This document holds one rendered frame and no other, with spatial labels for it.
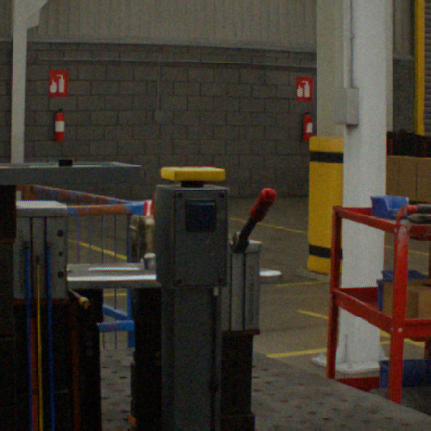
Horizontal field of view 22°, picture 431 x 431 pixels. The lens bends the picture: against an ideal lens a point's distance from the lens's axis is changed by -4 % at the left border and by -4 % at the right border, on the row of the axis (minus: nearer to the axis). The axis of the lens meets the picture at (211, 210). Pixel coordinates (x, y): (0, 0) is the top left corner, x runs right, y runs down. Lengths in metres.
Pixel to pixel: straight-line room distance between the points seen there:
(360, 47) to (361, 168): 0.60
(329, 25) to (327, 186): 1.26
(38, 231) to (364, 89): 4.12
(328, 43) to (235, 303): 7.27
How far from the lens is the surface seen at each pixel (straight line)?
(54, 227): 1.37
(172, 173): 1.24
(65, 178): 1.17
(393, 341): 3.52
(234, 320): 1.45
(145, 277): 1.53
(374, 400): 2.08
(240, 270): 1.44
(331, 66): 8.62
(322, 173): 8.61
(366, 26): 5.42
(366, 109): 5.40
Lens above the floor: 1.22
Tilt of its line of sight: 5 degrees down
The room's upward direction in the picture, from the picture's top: 1 degrees clockwise
